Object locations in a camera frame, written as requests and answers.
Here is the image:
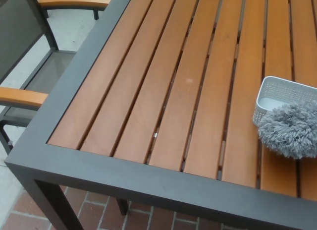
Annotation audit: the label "grey fluffy microfiber duster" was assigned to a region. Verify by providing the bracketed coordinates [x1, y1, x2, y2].
[257, 99, 317, 160]

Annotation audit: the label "square wooden slat table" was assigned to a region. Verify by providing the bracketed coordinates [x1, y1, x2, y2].
[0, 0, 317, 230]

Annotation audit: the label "white perforated plastic container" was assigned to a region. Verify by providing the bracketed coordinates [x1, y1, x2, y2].
[252, 75, 317, 128]

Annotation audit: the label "dark mesh chair, wooden armrests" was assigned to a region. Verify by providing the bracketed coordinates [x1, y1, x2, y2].
[0, 0, 129, 215]

